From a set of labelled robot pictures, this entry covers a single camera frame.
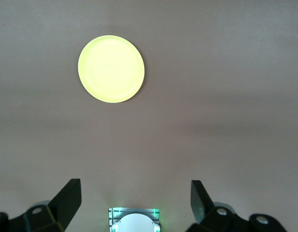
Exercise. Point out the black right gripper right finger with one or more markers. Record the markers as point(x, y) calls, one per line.
point(207, 217)

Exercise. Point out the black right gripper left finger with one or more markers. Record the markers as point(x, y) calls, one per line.
point(59, 212)

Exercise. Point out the yellow round plate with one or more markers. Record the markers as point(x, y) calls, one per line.
point(111, 68)

